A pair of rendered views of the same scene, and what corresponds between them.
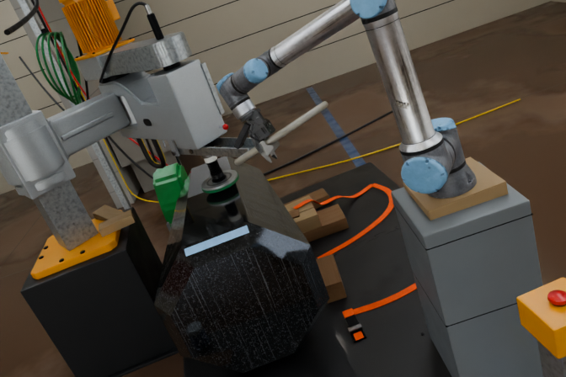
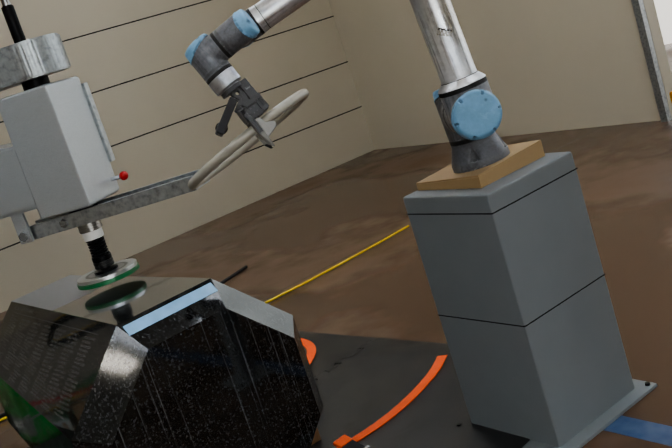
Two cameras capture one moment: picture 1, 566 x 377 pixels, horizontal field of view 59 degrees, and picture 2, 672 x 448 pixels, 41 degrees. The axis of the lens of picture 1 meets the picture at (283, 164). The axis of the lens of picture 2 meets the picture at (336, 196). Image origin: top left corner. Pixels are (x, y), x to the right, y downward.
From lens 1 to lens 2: 1.53 m
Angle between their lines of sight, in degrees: 35
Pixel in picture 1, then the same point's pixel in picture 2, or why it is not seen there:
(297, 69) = (26, 264)
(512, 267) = (571, 237)
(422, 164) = (478, 96)
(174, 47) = (55, 48)
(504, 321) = (577, 315)
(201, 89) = (86, 119)
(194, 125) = (83, 168)
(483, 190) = (523, 150)
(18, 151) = not seen: outside the picture
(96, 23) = not seen: outside the picture
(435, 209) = (484, 173)
